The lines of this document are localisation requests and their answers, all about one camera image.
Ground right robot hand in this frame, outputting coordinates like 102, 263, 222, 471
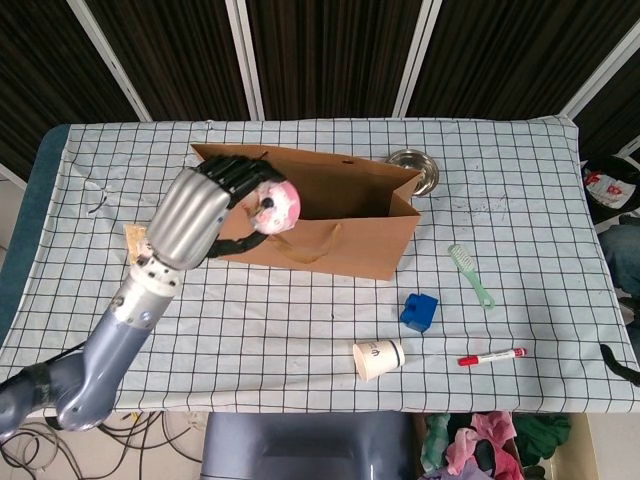
599, 343, 640, 386

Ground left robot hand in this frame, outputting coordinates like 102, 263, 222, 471
147, 153, 287, 271

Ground beige snack packet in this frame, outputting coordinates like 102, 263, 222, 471
123, 223, 153, 266

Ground brown paper bag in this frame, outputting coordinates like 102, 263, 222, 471
189, 142, 424, 282

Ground cardboard box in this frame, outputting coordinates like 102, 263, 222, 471
499, 413, 601, 480

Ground dark green cloth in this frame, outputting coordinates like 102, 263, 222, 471
512, 413, 572, 459

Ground blue jeans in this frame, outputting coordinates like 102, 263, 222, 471
597, 222, 640, 301

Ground red white marker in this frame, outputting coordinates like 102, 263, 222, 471
458, 347, 528, 367

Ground checkered tablecloth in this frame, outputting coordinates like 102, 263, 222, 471
0, 115, 634, 419

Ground pink cloth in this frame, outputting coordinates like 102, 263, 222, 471
444, 412, 524, 480

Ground green brush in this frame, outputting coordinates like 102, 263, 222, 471
447, 243, 496, 310

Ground teal cloth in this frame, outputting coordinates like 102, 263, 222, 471
419, 413, 451, 472

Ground blue building block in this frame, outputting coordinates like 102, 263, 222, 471
398, 292, 440, 334

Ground white paper cup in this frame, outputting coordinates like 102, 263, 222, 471
352, 338, 407, 383

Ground steel bowl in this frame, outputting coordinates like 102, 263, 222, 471
385, 148, 440, 197

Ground grey-blue robot torso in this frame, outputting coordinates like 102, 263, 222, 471
199, 412, 416, 480

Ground white partition post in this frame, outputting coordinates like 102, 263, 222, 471
65, 0, 153, 122
563, 22, 640, 121
223, 0, 265, 121
392, 0, 444, 119

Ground black floor cable tangle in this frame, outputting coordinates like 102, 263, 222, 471
0, 409, 206, 480

